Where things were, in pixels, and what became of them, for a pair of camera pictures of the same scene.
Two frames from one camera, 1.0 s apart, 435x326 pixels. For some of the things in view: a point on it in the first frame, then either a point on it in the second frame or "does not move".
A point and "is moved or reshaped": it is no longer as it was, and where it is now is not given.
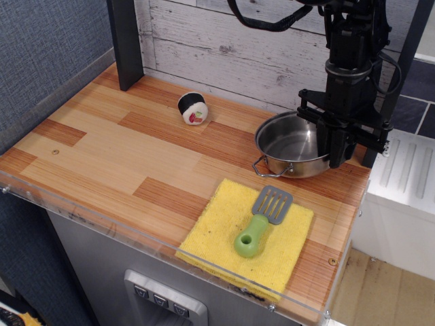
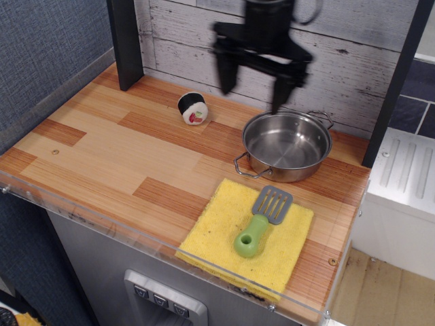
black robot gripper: (351, 103) -> (265, 42)
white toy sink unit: (395, 223) does not move
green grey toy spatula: (270, 204) does not move
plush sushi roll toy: (193, 107) does not move
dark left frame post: (122, 13) does not move
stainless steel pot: (286, 142) is moved or reshaped
